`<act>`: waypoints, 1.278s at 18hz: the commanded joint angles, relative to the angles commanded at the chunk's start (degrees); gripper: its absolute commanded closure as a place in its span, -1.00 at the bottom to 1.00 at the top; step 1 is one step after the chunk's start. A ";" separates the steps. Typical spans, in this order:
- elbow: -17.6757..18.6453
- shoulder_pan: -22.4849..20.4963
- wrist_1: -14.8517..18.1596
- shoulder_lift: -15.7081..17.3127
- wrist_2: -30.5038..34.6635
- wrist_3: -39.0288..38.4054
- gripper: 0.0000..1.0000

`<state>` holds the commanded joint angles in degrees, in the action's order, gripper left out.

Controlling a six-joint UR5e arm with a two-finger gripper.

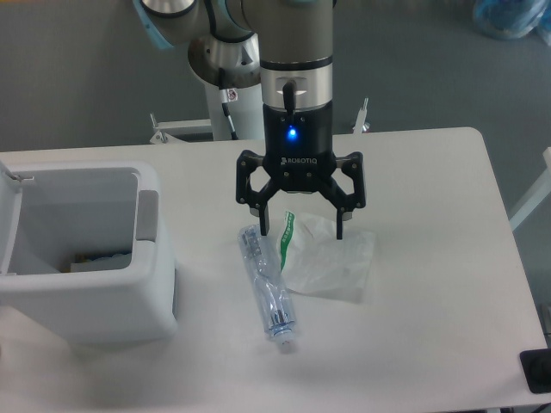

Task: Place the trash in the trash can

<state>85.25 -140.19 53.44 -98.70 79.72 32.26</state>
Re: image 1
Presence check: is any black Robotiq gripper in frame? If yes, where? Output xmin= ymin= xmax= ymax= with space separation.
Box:
xmin=235 ymin=101 xmax=368 ymax=242

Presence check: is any clear plastic wrapper green stripe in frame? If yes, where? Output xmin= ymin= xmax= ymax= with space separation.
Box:
xmin=276 ymin=211 xmax=376 ymax=303

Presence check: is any crushed clear plastic bottle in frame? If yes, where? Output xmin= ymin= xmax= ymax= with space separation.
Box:
xmin=238 ymin=225 xmax=296 ymax=354

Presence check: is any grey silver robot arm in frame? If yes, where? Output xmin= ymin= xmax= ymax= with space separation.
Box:
xmin=134 ymin=1 xmax=366 ymax=234

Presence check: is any white trash can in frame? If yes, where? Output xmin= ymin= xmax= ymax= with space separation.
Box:
xmin=1 ymin=161 xmax=177 ymax=343

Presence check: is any trash inside the can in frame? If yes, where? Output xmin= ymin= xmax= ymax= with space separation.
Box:
xmin=61 ymin=251 xmax=132 ymax=273

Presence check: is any blue plastic bag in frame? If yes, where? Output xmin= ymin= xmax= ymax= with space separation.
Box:
xmin=473 ymin=1 xmax=550 ymax=46

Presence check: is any black device at table edge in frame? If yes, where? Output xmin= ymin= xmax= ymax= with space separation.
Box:
xmin=519 ymin=348 xmax=550 ymax=394

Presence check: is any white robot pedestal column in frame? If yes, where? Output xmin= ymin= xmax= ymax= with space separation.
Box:
xmin=187 ymin=30 xmax=267 ymax=141

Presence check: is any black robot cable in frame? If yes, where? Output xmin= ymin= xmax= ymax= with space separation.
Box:
xmin=217 ymin=66 xmax=239 ymax=141

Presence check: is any white base frame with bolts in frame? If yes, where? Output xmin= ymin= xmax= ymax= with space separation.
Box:
xmin=150 ymin=113 xmax=213 ymax=145

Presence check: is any white frame leg right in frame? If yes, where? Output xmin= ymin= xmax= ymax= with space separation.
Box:
xmin=509 ymin=147 xmax=550 ymax=231

